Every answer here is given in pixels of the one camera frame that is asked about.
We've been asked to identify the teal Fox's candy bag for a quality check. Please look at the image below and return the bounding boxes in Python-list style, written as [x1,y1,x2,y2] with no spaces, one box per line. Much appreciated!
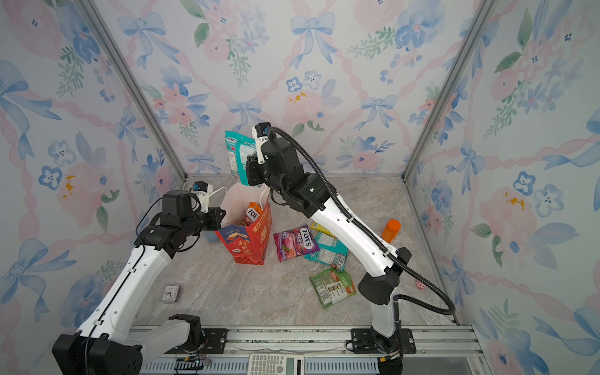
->
[225,131,256,186]

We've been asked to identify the orange Fox's fruits candy bag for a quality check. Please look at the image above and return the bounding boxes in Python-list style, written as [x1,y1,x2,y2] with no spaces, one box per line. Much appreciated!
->
[242,202,263,227]

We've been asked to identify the red paper gift bag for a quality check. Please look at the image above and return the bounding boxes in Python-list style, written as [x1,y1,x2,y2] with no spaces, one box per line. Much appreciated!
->
[217,183,272,265]

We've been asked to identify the yellow chips snack bag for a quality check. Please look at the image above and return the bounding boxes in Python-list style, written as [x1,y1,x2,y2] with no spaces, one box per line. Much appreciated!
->
[310,222,334,237]

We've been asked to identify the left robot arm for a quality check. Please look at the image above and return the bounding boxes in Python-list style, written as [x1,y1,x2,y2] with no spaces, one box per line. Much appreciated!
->
[52,181,226,374]

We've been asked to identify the light green snack bag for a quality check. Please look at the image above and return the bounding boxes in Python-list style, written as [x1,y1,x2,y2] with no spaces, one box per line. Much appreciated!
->
[309,268,357,309]

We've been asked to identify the small square clock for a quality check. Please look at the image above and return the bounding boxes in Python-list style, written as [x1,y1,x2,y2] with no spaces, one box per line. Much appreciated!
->
[161,284,181,303]

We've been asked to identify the orange plastic bottle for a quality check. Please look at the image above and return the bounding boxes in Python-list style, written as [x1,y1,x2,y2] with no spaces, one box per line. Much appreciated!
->
[381,220,402,244]

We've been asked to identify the grey calculator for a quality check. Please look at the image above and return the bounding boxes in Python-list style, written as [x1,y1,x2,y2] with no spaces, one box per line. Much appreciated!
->
[247,353,305,375]

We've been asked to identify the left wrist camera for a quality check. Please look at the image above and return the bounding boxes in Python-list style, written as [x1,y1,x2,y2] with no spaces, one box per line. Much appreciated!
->
[190,181,213,213]

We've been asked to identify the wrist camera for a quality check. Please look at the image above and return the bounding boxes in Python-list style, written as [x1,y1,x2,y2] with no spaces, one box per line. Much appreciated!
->
[252,122,271,165]
[190,181,213,213]

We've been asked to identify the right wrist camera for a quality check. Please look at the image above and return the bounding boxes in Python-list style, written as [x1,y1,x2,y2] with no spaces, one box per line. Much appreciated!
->
[252,122,271,165]

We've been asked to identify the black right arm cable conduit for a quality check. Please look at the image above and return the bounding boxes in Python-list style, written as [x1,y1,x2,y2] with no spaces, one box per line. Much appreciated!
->
[266,126,456,316]

